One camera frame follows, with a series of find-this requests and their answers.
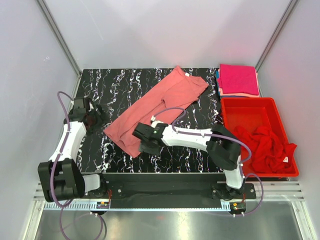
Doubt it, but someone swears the salmon pink t shirt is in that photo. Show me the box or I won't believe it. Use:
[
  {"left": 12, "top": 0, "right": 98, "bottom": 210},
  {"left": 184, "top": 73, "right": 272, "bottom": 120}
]
[{"left": 104, "top": 66, "right": 209, "bottom": 158}]

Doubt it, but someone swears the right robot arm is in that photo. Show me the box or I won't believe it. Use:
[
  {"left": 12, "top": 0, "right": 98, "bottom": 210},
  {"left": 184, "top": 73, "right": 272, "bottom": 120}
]
[{"left": 132, "top": 121, "right": 245, "bottom": 200}]

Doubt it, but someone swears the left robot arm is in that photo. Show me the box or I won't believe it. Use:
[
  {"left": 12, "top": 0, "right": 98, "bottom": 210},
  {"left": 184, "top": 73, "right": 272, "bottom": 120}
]
[{"left": 37, "top": 97, "right": 108, "bottom": 203}]

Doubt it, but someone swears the black marble pattern mat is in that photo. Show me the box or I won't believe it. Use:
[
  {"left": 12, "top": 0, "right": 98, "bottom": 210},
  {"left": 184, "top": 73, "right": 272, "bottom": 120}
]
[{"left": 75, "top": 68, "right": 223, "bottom": 173}]

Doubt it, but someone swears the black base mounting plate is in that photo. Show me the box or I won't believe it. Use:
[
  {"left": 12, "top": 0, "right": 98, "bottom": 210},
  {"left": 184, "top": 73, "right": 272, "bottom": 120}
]
[{"left": 84, "top": 173, "right": 257, "bottom": 211}]

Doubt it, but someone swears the blue folded t shirt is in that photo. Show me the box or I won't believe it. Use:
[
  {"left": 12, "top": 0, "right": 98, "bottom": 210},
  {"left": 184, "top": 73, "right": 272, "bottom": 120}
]
[{"left": 215, "top": 69, "right": 221, "bottom": 97}]

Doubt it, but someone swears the red plastic bin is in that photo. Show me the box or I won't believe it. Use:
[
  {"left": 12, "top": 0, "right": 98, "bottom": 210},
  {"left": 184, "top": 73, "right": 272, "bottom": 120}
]
[{"left": 221, "top": 97, "right": 299, "bottom": 178}]

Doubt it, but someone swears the magenta folded t shirt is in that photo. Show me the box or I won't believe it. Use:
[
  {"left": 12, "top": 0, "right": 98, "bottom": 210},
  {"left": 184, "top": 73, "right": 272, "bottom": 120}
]
[{"left": 219, "top": 64, "right": 258, "bottom": 95}]

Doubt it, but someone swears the red t shirt in bin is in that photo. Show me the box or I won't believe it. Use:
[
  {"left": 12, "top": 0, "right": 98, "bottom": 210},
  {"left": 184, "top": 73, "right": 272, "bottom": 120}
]
[{"left": 233, "top": 126, "right": 297, "bottom": 174}]

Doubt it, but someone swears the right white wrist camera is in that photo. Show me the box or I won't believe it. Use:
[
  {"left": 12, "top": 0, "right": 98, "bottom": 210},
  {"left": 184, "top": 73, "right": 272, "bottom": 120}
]
[{"left": 150, "top": 116, "right": 168, "bottom": 128}]

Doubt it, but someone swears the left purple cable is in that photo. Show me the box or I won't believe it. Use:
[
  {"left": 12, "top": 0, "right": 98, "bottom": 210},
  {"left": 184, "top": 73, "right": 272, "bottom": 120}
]
[{"left": 48, "top": 91, "right": 108, "bottom": 240}]

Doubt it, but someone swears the purple cable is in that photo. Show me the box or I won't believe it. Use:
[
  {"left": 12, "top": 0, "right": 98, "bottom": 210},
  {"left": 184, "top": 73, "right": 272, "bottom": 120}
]
[
  {"left": 48, "top": 91, "right": 108, "bottom": 240},
  {"left": 151, "top": 107, "right": 265, "bottom": 216}
]

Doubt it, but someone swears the white cable duct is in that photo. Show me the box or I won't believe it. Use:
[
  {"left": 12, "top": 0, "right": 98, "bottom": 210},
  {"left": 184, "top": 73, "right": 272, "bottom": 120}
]
[{"left": 43, "top": 201, "right": 232, "bottom": 212}]

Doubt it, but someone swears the left aluminium corner post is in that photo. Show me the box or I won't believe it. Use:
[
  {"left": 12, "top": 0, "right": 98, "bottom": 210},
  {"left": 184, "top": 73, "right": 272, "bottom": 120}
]
[{"left": 35, "top": 0, "right": 82, "bottom": 78}]

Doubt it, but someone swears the aluminium corner post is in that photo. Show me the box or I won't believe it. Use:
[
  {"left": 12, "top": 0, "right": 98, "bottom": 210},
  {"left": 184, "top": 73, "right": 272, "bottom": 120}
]
[
  {"left": 35, "top": 0, "right": 82, "bottom": 78},
  {"left": 255, "top": 0, "right": 300, "bottom": 72}
]

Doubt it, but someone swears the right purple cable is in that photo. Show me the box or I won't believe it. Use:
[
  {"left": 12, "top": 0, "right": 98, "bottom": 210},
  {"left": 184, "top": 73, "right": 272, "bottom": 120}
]
[{"left": 151, "top": 107, "right": 265, "bottom": 216}]

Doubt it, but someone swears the right aluminium corner post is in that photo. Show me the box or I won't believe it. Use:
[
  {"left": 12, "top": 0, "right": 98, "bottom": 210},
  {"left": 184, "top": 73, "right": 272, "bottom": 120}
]
[{"left": 255, "top": 0, "right": 300, "bottom": 72}]

